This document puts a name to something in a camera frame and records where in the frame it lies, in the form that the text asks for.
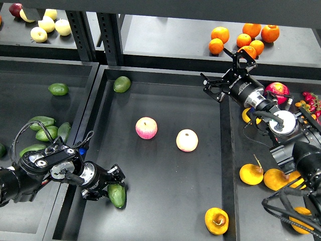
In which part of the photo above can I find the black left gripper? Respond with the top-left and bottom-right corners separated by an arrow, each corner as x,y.
80,162 -> 125,201

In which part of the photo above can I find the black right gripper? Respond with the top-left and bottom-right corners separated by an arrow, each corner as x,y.
200,47 -> 265,107

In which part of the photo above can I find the dark green avocado tray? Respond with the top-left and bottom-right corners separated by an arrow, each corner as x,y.
107,184 -> 126,208

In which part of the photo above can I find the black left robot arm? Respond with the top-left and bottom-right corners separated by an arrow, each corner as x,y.
1,120 -> 125,206

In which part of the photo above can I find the yellow pear upper right tray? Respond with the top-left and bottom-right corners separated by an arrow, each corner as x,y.
242,107 -> 262,125

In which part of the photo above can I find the dark avocado cluster right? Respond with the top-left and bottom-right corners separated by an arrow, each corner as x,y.
57,122 -> 72,143

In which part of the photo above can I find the green avocado cluster lower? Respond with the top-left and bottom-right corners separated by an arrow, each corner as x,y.
19,144 -> 47,158

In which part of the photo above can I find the green avocado cluster middle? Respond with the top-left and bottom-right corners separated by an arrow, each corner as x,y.
35,126 -> 58,142

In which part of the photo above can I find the green avocado tray corner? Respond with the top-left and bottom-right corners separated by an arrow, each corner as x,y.
113,76 -> 131,93

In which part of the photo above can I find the yellow pear with long stem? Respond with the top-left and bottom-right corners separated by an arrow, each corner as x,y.
239,154 -> 264,185

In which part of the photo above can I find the avocado at left edge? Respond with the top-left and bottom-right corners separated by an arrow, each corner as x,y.
0,143 -> 7,158

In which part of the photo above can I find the orange lower left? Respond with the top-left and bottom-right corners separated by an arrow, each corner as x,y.
208,38 -> 224,55

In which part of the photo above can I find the orange front bottom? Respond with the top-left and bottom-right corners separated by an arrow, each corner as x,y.
238,46 -> 257,59

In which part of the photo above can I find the small orange centre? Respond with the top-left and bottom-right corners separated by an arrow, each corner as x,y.
236,33 -> 252,48

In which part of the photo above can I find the small orange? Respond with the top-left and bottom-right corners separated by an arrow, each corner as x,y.
250,40 -> 264,56
236,33 -> 252,48

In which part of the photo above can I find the orange top left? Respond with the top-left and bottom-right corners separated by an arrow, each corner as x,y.
211,26 -> 230,44

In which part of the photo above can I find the small orange right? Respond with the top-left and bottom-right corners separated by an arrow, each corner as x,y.
250,40 -> 264,56

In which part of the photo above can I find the orange top middle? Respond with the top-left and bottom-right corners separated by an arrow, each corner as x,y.
242,23 -> 261,39

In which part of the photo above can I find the bright red apple right tray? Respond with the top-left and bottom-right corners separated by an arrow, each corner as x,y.
264,82 -> 289,104

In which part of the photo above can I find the orange top right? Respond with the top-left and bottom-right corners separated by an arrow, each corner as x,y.
261,25 -> 280,43

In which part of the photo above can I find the red pink apple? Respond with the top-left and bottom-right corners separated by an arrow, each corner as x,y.
135,116 -> 157,140

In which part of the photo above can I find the pale yellow pink apple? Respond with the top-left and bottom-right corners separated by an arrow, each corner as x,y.
176,129 -> 199,152

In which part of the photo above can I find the black centre tray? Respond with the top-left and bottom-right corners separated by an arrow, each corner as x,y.
50,66 -> 240,240

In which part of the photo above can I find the cherry tomato and chili bunch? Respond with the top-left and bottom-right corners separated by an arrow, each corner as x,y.
295,91 -> 320,125

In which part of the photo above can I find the pale yellow apple front left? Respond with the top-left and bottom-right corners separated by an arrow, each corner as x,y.
30,27 -> 48,43

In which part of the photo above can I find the pale yellow apple right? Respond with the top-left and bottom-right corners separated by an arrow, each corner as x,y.
55,19 -> 72,36

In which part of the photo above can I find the pale yellow apple middle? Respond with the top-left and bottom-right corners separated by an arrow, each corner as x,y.
38,16 -> 55,33

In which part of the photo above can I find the pale yellow apple back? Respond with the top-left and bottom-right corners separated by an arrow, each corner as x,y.
44,9 -> 58,20

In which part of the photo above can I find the black shelf upright post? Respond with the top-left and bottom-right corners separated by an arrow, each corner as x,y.
65,10 -> 124,66

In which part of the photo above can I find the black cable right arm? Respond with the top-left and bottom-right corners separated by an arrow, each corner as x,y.
262,187 -> 321,233

